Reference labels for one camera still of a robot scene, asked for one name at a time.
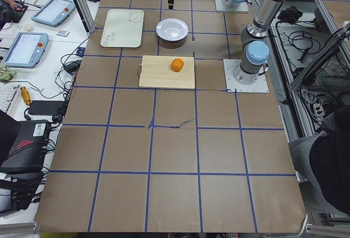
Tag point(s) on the lower blue teach pendant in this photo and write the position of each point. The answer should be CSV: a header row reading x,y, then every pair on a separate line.
x,y
26,50

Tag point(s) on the white round plate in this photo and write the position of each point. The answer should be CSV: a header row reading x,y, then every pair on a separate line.
x,y
172,29

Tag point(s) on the aluminium frame post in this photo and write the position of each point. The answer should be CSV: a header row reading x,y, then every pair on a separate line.
x,y
85,15

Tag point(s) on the bamboo cutting board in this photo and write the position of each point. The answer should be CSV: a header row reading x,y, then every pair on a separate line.
x,y
156,73

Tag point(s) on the black computer box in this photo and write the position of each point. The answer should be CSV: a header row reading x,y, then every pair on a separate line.
x,y
22,145

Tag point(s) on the upper blue teach pendant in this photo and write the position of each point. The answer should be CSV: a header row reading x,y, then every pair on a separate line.
x,y
54,12

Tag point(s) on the orange fruit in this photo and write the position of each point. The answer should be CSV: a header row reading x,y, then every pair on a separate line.
x,y
177,65

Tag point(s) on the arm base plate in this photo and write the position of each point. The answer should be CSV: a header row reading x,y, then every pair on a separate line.
x,y
230,6
241,82

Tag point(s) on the black power brick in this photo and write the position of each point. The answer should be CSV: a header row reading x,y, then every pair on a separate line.
x,y
39,107

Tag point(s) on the gold metal cylinder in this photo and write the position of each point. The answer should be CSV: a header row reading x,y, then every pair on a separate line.
x,y
26,96

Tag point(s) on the white keyboard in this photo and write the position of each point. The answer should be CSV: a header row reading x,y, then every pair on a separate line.
x,y
9,95

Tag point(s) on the cream bear tray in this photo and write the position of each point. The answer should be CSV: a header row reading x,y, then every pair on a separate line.
x,y
123,28

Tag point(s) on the blue teach pendant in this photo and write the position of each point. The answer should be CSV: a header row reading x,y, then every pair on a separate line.
x,y
26,50
54,12

